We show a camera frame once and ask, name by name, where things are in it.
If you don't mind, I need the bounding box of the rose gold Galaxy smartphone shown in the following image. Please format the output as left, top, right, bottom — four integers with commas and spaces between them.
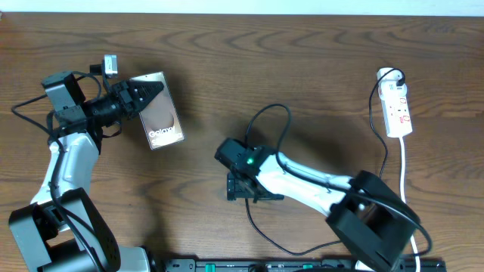
130, 72, 185, 150

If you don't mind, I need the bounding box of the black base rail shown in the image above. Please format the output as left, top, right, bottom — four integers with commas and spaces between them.
164, 258, 448, 272

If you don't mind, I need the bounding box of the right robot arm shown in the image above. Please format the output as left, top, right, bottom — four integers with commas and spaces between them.
215, 138, 420, 271

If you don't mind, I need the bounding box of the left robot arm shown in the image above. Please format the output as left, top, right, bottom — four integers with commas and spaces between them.
8, 71, 166, 271

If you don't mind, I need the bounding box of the white power strip cord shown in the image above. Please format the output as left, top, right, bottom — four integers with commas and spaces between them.
399, 136, 422, 272

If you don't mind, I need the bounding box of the white power strip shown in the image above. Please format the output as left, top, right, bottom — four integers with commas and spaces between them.
377, 67, 413, 138

